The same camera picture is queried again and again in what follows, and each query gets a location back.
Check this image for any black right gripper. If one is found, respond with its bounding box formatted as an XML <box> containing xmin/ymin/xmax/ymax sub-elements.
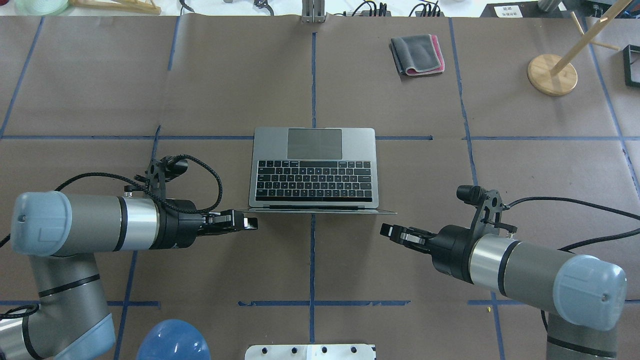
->
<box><xmin>380</xmin><ymin>223</ymin><xmax>476</xmax><ymax>280</ymax></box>

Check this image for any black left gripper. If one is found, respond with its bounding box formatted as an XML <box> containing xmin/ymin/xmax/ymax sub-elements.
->
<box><xmin>157</xmin><ymin>203</ymin><xmax>259</xmax><ymax>249</ymax></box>

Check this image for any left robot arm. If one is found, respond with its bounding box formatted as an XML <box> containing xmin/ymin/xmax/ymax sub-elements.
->
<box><xmin>1</xmin><ymin>191</ymin><xmax>258</xmax><ymax>360</ymax></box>

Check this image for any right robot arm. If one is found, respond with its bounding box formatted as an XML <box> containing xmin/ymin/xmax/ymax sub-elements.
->
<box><xmin>380</xmin><ymin>223</ymin><xmax>627</xmax><ymax>360</ymax></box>

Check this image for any grey open laptop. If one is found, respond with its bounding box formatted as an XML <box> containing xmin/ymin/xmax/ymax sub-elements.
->
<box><xmin>247</xmin><ymin>127</ymin><xmax>390</xmax><ymax>215</ymax></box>

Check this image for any blue round object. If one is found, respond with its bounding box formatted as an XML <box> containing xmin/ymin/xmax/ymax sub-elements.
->
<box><xmin>135</xmin><ymin>319</ymin><xmax>211</xmax><ymax>360</ymax></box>

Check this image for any white plate with holes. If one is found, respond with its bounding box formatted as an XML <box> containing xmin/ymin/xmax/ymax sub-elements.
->
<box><xmin>244</xmin><ymin>343</ymin><xmax>377</xmax><ymax>360</ymax></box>

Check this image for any folded grey pink cloth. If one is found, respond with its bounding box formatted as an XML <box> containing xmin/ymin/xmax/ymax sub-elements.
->
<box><xmin>390</xmin><ymin>34</ymin><xmax>446</xmax><ymax>76</ymax></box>

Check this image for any blue tape strip lengthwise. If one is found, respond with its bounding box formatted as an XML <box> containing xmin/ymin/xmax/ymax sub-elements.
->
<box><xmin>308</xmin><ymin>32</ymin><xmax>318</xmax><ymax>344</ymax></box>

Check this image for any wooden stand round base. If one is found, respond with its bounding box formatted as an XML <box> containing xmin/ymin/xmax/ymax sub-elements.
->
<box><xmin>526</xmin><ymin>0</ymin><xmax>631</xmax><ymax>97</ymax></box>

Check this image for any black power strip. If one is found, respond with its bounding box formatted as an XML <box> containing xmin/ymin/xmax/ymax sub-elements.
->
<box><xmin>335</xmin><ymin>0</ymin><xmax>393</xmax><ymax>18</ymax></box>

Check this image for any wooden rack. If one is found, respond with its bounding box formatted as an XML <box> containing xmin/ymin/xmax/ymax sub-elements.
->
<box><xmin>68</xmin><ymin>0</ymin><xmax>162</xmax><ymax>16</ymax></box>

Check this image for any blue tape strip crosswise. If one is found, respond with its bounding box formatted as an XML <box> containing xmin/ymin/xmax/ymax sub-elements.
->
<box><xmin>2</xmin><ymin>135</ymin><xmax>640</xmax><ymax>142</ymax></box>

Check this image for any white label sign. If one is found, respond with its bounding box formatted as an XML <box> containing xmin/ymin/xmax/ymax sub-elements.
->
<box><xmin>493</xmin><ymin>4</ymin><xmax>523</xmax><ymax>18</ymax></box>

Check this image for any green tape roll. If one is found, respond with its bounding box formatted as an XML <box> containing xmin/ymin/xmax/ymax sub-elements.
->
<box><xmin>14</xmin><ymin>0</ymin><xmax>69</xmax><ymax>16</ymax></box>

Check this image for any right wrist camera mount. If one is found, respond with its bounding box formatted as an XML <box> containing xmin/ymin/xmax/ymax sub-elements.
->
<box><xmin>455</xmin><ymin>185</ymin><xmax>518</xmax><ymax>240</ymax></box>

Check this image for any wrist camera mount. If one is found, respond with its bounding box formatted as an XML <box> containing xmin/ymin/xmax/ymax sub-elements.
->
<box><xmin>455</xmin><ymin>185</ymin><xmax>518</xmax><ymax>240</ymax></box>
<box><xmin>134</xmin><ymin>155</ymin><xmax>188</xmax><ymax>200</ymax></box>

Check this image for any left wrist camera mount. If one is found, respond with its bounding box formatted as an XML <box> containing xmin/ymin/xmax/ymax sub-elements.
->
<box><xmin>134</xmin><ymin>155</ymin><xmax>188</xmax><ymax>200</ymax></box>

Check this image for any black braided left cable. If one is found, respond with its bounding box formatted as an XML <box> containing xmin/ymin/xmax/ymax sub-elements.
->
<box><xmin>54</xmin><ymin>154</ymin><xmax>224</xmax><ymax>215</ymax></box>

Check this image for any black right cable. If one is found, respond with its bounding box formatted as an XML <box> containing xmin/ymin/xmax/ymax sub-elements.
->
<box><xmin>503</xmin><ymin>196</ymin><xmax>640</xmax><ymax>252</ymax></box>

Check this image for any black frame object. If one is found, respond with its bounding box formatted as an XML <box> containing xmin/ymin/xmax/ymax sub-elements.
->
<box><xmin>622</xmin><ymin>44</ymin><xmax>640</xmax><ymax>89</ymax></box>

